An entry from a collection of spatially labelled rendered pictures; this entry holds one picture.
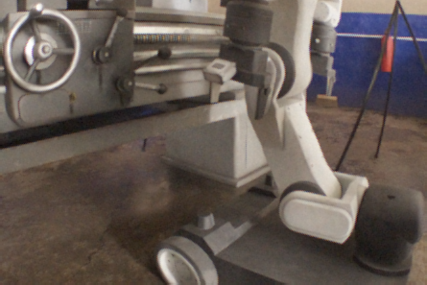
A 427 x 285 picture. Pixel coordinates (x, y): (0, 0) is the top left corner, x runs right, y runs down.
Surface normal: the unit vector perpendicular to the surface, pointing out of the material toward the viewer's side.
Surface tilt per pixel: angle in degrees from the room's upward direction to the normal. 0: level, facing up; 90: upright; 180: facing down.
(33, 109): 90
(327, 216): 90
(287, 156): 90
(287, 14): 90
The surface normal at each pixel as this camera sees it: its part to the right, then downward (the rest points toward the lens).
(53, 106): 0.74, 0.14
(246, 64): -0.63, 0.18
